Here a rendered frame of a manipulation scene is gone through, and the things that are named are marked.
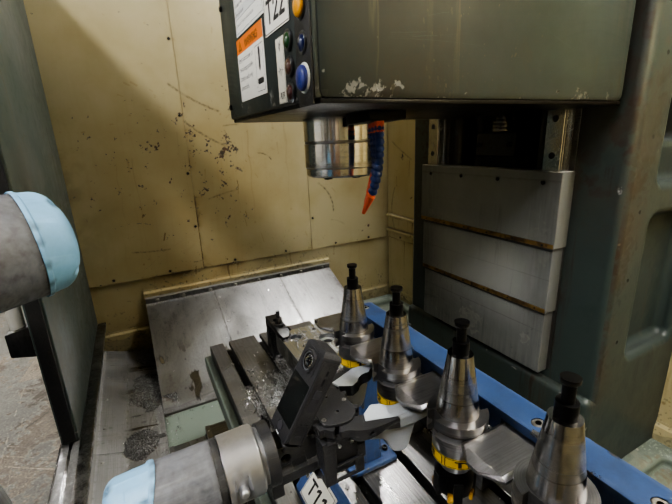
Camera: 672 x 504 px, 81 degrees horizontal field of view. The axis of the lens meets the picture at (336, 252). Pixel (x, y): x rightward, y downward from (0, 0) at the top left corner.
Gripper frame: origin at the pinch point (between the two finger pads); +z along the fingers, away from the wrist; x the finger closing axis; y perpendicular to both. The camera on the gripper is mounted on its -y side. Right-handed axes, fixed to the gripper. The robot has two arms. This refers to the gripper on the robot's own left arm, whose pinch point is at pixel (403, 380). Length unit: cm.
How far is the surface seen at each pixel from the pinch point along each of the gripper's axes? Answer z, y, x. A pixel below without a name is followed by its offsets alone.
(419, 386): -1.1, -2.5, 4.8
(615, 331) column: 65, 16, -7
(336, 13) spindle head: -1.8, -45.7, -9.1
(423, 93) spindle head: 11.2, -36.6, -9.2
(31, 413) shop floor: -108, 116, -226
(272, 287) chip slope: 23, 37, -136
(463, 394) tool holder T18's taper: -1.8, -6.6, 12.5
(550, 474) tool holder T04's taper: -2.7, -6.0, 22.4
